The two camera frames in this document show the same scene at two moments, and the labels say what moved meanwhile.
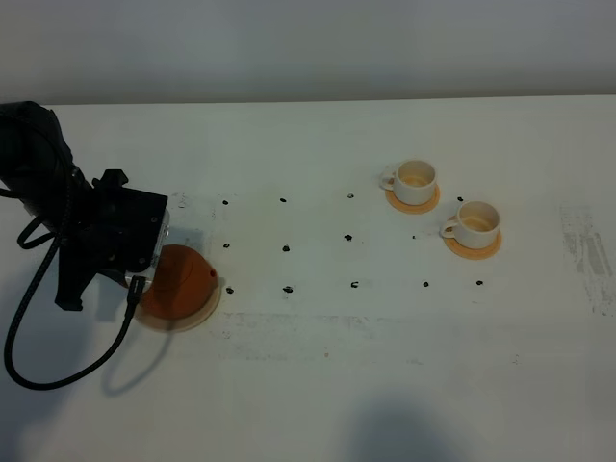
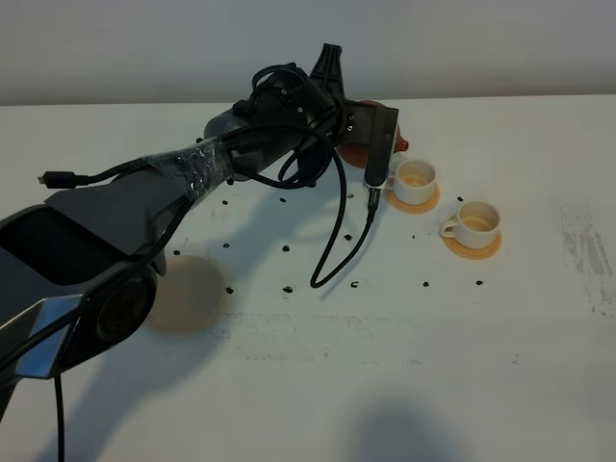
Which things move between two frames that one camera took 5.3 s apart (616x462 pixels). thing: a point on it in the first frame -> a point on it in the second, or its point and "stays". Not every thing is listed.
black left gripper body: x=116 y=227 -> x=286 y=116
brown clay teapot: x=183 y=282 -> x=357 y=155
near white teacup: x=474 y=225 stays
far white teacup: x=412 y=182 stays
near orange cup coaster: x=473 y=253 stays
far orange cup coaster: x=413 y=209 stays
